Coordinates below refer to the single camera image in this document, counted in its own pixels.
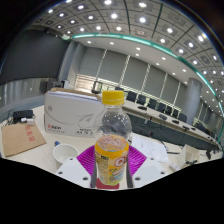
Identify black power adapter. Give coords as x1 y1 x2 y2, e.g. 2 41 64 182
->
12 109 36 126

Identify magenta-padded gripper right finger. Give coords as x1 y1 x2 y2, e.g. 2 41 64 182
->
127 144 170 189

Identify white dotted mug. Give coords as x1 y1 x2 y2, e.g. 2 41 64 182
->
52 140 81 167

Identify white table placard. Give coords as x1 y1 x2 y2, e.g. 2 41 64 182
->
177 143 201 168

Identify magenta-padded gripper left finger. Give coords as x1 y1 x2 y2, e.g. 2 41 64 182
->
54 144 99 189

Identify ceiling lights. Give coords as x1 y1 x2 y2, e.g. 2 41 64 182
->
33 0 224 113

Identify yellow-capped clear drink bottle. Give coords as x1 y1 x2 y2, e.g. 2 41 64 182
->
94 89 133 187

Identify white paper sheet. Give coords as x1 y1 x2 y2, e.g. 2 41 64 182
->
130 132 170 164

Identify black office chairs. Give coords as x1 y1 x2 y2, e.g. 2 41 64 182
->
114 85 222 135

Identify brown paper envelope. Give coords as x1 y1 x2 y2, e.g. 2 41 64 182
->
0 122 48 159

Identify white paper ream box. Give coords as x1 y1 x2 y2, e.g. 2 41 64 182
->
43 87 105 138

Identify white power strip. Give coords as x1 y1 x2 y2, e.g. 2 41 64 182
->
167 161 182 173

